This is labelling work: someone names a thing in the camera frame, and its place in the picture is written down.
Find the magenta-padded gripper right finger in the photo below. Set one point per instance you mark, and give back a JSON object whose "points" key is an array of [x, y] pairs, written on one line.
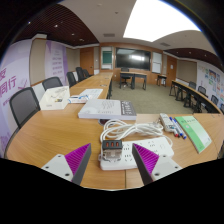
{"points": [[165, 166]]}

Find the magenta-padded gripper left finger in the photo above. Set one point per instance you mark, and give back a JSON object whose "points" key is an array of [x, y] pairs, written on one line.
{"points": [[56, 166]]}

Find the black multi-port charger block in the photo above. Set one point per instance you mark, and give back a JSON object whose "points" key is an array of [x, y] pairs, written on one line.
{"points": [[111, 144]]}

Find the white power strip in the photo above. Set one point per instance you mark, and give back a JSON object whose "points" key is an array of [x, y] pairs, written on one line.
{"points": [[156, 146]]}

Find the blue-capped marker pen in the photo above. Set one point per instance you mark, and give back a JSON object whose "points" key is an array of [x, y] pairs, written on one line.
{"points": [[180, 129]]}

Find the red-capped marker pen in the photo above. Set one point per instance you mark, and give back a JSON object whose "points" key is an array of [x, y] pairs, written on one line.
{"points": [[173, 126]]}

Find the white remote control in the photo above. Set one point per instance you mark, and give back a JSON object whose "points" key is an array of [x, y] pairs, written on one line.
{"points": [[165, 121]]}

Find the green booklet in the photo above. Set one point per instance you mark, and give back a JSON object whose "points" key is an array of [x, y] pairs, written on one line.
{"points": [[195, 131]]}

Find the dark round table grommet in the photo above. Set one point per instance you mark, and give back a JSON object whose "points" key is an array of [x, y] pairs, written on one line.
{"points": [[102, 122]]}

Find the white cardboard box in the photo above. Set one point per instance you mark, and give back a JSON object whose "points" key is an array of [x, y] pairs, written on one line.
{"points": [[53, 98]]}

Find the black mesh office chair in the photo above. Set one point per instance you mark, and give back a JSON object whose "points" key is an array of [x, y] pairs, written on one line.
{"points": [[51, 82], [24, 105]]}

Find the small blue-white pack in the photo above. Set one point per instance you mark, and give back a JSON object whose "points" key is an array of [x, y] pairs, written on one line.
{"points": [[78, 99]]}

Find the thick white book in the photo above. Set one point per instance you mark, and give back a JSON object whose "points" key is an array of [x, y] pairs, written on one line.
{"points": [[103, 108]]}

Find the white paper sheet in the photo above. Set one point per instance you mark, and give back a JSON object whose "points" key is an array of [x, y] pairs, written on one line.
{"points": [[91, 93]]}

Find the row of black chairs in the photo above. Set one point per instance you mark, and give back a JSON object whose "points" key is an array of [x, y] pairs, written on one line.
{"points": [[71, 78], [202, 90]]}

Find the small side table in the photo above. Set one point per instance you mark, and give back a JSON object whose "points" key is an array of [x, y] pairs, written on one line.
{"points": [[161, 77]]}

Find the small wooden desk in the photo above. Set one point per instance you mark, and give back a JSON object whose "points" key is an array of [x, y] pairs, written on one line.
{"points": [[136, 74]]}

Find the wooden door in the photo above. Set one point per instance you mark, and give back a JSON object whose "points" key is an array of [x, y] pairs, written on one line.
{"points": [[87, 61], [171, 70]]}

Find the black desk chair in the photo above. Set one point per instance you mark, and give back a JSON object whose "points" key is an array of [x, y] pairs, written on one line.
{"points": [[125, 76]]}

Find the ceiling air vent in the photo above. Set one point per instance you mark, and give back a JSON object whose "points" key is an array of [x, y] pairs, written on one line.
{"points": [[109, 35]]}

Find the bright ceiling light panel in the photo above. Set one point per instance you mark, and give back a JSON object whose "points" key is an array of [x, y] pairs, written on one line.
{"points": [[156, 21]]}

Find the large purple wall banner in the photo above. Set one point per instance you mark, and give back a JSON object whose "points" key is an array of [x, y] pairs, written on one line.
{"points": [[13, 83]]}

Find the group of colourful wall posters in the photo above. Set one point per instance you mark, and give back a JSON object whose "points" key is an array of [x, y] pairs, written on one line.
{"points": [[213, 78]]}

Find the white wall whiteboard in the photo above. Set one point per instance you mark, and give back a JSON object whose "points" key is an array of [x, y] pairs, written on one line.
{"points": [[157, 62]]}

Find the narrow purple wall banner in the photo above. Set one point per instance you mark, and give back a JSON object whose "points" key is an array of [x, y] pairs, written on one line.
{"points": [[56, 61]]}

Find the large black wall screen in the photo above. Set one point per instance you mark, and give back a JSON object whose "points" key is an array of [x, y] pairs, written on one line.
{"points": [[133, 59]]}

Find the green and white wall board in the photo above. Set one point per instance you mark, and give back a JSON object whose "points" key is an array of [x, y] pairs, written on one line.
{"points": [[107, 57]]}

